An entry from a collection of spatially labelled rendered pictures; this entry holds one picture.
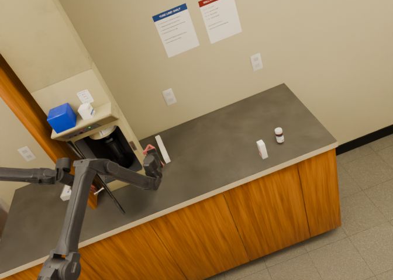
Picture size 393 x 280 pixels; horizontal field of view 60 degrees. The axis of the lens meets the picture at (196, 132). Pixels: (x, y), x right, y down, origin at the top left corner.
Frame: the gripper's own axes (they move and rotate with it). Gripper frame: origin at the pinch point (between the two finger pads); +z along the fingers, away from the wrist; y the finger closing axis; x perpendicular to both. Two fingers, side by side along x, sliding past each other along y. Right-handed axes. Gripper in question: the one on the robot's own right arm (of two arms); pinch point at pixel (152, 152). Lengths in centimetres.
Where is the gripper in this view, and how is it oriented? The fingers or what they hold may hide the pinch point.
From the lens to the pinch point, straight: 186.7
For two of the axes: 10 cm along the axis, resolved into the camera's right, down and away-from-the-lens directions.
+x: -9.3, 3.6, 0.1
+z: -2.1, -5.6, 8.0
